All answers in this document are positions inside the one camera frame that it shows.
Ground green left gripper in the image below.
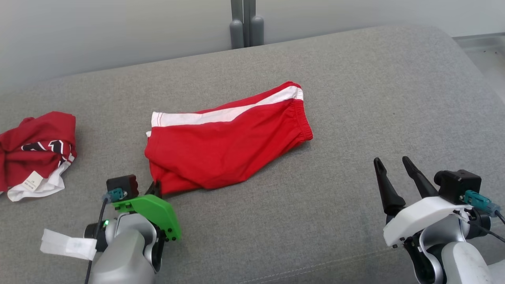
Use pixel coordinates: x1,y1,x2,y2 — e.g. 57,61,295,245
112,180,182,242

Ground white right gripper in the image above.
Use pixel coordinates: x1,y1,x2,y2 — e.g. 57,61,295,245
373,156,474,249

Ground red shorts with white stripe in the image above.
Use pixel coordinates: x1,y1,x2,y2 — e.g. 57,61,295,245
144,81,314,196

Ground red and white t-shirt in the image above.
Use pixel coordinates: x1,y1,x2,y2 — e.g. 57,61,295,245
0,111,78,202

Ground white tape label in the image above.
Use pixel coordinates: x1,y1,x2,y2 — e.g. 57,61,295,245
40,228,98,261

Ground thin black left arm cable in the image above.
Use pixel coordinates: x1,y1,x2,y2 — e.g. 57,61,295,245
84,196,110,284

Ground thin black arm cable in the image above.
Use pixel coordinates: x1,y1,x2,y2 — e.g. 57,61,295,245
84,196,110,284
454,209,505,243

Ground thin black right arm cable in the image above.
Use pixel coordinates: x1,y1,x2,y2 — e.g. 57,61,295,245
454,209,505,243

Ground grey metal partition post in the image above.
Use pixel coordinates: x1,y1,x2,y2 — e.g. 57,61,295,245
230,0,265,50

